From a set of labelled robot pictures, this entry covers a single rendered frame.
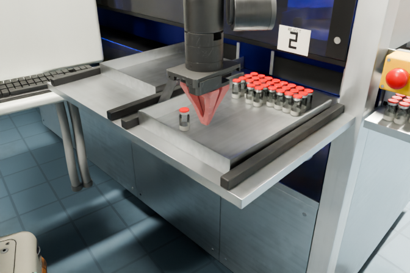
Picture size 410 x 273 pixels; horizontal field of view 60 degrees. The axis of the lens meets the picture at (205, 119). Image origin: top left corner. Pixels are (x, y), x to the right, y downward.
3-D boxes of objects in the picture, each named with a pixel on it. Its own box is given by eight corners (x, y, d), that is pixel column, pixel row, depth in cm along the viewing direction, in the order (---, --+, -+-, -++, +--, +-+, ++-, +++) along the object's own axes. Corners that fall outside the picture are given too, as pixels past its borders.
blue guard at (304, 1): (14, -16, 199) (6, -52, 191) (346, 61, 78) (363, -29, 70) (13, -16, 199) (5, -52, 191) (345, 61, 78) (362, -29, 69)
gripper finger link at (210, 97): (239, 120, 60) (241, 67, 55) (210, 136, 55) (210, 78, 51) (209, 108, 64) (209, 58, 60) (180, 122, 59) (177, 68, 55)
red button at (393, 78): (388, 82, 73) (393, 63, 71) (409, 88, 70) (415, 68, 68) (381, 87, 70) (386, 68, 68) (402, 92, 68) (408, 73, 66)
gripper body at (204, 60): (241, 74, 56) (243, 27, 53) (196, 92, 50) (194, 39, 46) (211, 65, 60) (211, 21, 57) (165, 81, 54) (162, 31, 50)
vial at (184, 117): (185, 125, 76) (184, 107, 74) (192, 128, 74) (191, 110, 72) (177, 128, 74) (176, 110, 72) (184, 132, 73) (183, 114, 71)
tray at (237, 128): (241, 83, 98) (242, 71, 96) (329, 114, 81) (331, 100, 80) (139, 125, 76) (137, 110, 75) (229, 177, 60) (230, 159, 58)
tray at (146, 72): (186, 50, 126) (186, 41, 124) (243, 67, 109) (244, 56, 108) (100, 74, 104) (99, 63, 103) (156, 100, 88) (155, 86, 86)
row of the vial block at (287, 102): (241, 92, 92) (242, 75, 90) (302, 114, 81) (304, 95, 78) (235, 94, 91) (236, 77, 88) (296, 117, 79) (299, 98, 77)
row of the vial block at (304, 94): (246, 89, 93) (248, 73, 91) (307, 111, 82) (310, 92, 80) (241, 92, 92) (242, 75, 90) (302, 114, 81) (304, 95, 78)
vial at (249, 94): (249, 100, 88) (250, 82, 85) (256, 102, 86) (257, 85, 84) (243, 102, 86) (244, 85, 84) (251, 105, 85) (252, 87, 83)
